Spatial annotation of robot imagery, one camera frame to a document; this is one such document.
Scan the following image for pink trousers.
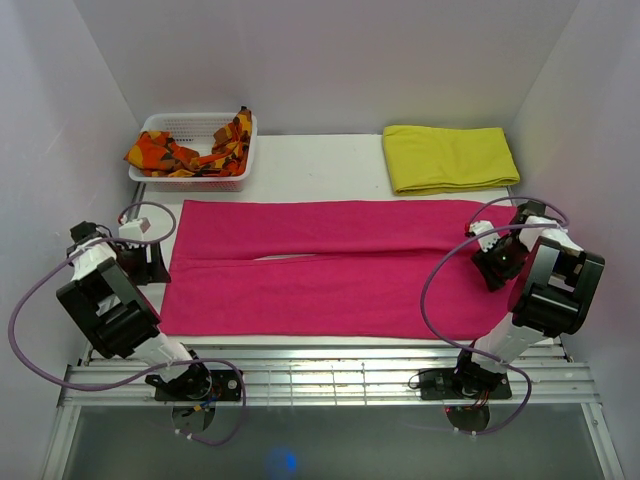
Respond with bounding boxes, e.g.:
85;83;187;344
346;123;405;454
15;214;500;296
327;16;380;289
161;200;509;340

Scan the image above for orange patterned trousers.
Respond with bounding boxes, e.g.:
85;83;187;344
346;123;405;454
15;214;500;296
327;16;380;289
123;105;253;179

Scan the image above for folded yellow trousers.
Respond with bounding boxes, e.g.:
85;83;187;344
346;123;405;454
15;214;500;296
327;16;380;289
382;125;521;196

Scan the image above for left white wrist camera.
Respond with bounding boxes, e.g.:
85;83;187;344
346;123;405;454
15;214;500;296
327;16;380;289
118;217;151;241

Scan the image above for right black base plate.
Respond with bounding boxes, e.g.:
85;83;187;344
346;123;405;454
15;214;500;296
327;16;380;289
407;368;512;401

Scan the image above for white plastic basket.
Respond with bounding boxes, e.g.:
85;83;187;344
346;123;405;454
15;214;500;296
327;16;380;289
128;112;259;195

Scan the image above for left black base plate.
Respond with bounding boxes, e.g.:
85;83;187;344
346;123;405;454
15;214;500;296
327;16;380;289
153;369;242;403

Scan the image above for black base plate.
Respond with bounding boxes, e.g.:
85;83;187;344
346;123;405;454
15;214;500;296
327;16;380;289
407;368;512;401
153;369;242;403

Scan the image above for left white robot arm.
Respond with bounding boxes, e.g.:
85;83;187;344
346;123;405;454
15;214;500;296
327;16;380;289
56;221;213;400

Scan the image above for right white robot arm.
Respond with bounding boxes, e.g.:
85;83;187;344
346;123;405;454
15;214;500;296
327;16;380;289
451;199;605;398

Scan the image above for aluminium frame rail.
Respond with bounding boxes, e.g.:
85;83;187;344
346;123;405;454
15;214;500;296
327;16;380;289
43;342;624;479

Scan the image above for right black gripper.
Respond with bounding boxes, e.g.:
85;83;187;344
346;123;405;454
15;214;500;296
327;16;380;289
470;236;530;292

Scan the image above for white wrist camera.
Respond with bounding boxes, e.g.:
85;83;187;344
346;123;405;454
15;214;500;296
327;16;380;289
466;220;501;253
118;217;151;241

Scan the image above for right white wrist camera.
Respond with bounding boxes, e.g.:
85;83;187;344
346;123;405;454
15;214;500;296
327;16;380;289
466;220;501;253

